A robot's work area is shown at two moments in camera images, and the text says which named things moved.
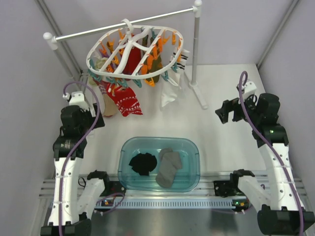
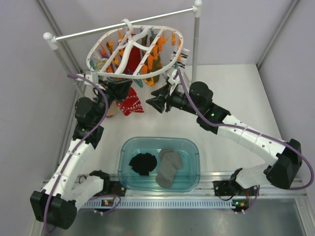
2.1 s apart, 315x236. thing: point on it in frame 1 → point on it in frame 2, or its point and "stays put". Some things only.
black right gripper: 228,106 → 159,103
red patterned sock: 125,99 stays put
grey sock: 170,162 stays put
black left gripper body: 92,120 → 100,101
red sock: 133,61 stays put
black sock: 143,163 stays put
